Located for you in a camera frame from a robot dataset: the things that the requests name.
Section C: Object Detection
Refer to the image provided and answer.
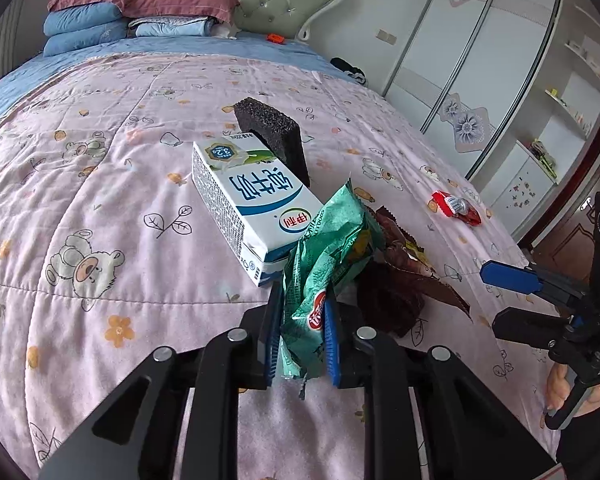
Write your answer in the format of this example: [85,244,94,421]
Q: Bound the person's right hand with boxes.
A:
[546,362,581,416]

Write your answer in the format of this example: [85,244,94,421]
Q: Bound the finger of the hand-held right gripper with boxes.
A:
[480,260,581,306]
[491,307,574,349]

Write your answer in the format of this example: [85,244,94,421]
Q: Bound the blue folded quilt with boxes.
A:
[43,22,131,57]
[43,2,128,36]

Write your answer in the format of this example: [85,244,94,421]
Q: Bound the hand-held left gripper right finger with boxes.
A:
[322,282,556,480]

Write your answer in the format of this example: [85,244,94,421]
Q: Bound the light blue folded blanket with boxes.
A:
[128,16,216,38]

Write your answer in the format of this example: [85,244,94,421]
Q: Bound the black sponge block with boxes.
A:
[232,99,311,188]

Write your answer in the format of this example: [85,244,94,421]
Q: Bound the blue white milk carton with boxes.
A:
[192,132,326,288]

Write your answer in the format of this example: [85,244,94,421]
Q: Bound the curved white wall shelf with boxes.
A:
[562,40,600,96]
[545,87,593,136]

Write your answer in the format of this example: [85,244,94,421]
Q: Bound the black clothes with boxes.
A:
[330,56,368,86]

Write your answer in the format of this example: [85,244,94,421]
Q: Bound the green snack bag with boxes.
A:
[279,175,386,401]

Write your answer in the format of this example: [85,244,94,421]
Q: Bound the pile of yellow green items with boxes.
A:
[530,140,558,178]

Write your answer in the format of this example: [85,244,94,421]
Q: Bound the red wrapper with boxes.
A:
[430,190,482,227]

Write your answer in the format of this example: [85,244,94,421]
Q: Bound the dark wooden door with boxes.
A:
[517,125,600,271]

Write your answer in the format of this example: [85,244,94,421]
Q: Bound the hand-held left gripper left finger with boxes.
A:
[39,280,286,480]

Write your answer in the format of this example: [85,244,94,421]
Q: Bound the white sliding door wardrobe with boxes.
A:
[382,0,566,181]

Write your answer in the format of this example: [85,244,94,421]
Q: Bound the white low cabinet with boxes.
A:
[480,140,563,226]

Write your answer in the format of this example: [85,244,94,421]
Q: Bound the pink printed quilt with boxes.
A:
[0,52,571,480]

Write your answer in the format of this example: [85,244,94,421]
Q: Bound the beige curtain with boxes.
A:
[0,0,31,93]

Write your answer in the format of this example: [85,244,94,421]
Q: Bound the brown shiny wrapper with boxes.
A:
[372,205,473,323]

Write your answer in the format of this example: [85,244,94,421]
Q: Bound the blue bedsheet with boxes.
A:
[0,30,353,133]

